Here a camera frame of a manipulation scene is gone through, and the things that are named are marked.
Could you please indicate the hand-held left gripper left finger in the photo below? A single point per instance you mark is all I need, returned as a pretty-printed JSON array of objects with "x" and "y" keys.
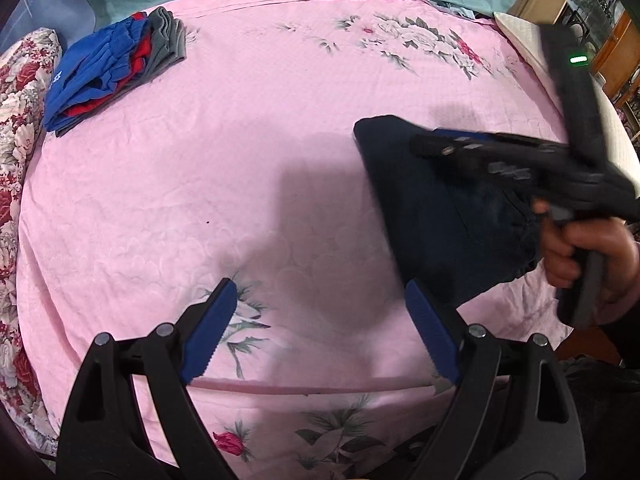
[{"x": 210, "y": 330}]

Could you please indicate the stack of folded clothes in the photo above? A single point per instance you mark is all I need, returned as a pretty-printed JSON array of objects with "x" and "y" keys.
[{"x": 167, "y": 45}]

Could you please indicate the dark navy pants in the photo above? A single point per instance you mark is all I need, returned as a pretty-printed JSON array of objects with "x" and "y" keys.
[{"x": 430, "y": 220}]

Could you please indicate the wooden display cabinet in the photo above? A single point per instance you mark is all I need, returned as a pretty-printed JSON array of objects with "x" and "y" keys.
[{"x": 607, "y": 35}]

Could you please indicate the person's right hand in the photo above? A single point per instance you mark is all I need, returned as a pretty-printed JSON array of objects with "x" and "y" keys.
[{"x": 617, "y": 260}]

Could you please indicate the pink floral bed sheet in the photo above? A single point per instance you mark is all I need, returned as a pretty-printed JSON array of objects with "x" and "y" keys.
[{"x": 200, "y": 160}]

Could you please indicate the red folded garment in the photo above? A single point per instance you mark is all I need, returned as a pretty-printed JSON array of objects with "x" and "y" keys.
[{"x": 142, "y": 50}]

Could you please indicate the person's dark clothed legs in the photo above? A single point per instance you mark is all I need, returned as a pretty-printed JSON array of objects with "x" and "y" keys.
[{"x": 605, "y": 410}]

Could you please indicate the white quilted pillow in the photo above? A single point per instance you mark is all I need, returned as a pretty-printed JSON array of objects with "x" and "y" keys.
[{"x": 525, "y": 40}]

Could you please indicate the red floral quilt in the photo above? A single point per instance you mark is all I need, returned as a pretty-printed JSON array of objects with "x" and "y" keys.
[{"x": 15, "y": 135}]

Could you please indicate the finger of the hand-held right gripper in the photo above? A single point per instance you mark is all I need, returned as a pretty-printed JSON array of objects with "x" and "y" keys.
[
  {"x": 460, "y": 135},
  {"x": 442, "y": 150}
]

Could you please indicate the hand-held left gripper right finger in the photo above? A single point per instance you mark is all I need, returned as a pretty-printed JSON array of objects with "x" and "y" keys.
[{"x": 432, "y": 335}]

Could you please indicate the blue plaid pillow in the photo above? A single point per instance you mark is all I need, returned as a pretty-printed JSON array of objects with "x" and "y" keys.
[{"x": 55, "y": 15}]

